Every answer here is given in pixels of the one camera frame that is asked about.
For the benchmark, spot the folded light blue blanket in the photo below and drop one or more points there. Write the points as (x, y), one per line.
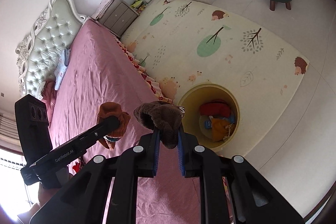
(61, 68)

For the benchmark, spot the cream patterned floor mat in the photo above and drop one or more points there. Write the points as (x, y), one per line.
(186, 43)

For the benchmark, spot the green tufted headboard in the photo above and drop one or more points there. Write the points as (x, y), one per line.
(39, 52)

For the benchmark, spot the pink bed sheet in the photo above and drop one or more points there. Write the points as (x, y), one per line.
(99, 71)

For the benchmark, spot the blue nasal spray box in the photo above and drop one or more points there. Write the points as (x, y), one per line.
(217, 123)

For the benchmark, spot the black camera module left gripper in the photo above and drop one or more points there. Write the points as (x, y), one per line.
(33, 128)

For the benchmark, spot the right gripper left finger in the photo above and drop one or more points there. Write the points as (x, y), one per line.
(155, 150)

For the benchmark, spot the pink cloth on nightstand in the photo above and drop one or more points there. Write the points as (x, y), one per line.
(102, 8)

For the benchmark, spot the grey bedside table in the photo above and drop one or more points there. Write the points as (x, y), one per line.
(118, 17)

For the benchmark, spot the orange brown sock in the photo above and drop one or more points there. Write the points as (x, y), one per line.
(106, 110)

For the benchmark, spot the beige curtain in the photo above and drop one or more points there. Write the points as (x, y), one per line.
(9, 134)

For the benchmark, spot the mustard yellow drawstring bag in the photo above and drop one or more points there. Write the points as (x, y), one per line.
(221, 134)

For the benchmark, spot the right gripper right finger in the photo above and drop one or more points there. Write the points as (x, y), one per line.
(181, 154)

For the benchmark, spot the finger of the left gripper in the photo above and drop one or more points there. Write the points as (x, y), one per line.
(107, 126)

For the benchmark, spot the yellow trash bin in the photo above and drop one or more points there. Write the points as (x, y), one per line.
(193, 120)

